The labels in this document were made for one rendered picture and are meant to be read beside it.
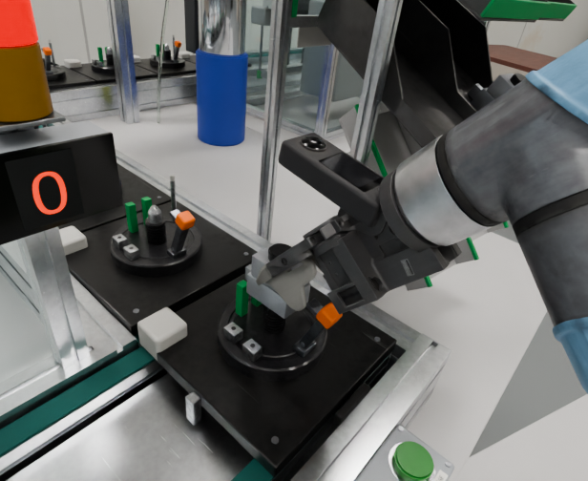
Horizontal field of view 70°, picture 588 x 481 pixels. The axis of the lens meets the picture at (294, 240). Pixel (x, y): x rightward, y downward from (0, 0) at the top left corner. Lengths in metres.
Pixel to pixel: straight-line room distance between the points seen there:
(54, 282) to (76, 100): 1.15
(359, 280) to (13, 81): 0.30
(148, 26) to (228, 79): 2.16
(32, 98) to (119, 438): 0.36
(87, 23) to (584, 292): 3.09
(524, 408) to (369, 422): 1.52
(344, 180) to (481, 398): 0.47
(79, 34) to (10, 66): 2.83
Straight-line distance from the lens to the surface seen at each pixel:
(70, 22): 3.18
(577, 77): 0.27
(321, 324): 0.47
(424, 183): 0.30
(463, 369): 0.76
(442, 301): 0.87
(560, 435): 0.76
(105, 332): 0.61
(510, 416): 1.96
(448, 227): 0.31
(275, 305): 0.48
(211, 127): 1.38
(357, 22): 0.63
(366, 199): 0.34
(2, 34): 0.36
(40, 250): 0.46
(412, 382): 0.57
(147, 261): 0.65
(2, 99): 0.36
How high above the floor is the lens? 1.38
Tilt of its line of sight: 34 degrees down
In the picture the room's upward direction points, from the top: 7 degrees clockwise
